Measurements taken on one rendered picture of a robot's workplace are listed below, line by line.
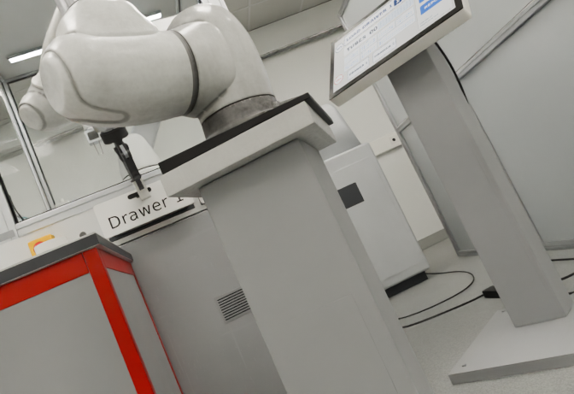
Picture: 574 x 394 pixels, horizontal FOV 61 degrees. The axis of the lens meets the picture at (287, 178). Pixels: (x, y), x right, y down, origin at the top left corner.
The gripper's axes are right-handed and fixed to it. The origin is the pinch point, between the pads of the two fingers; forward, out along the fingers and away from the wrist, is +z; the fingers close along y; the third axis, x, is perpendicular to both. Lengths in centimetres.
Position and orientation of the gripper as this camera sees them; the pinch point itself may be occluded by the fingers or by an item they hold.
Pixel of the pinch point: (141, 188)
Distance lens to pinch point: 156.6
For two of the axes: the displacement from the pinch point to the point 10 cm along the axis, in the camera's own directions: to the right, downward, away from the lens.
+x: -8.3, 4.5, -3.3
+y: -4.4, -1.8, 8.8
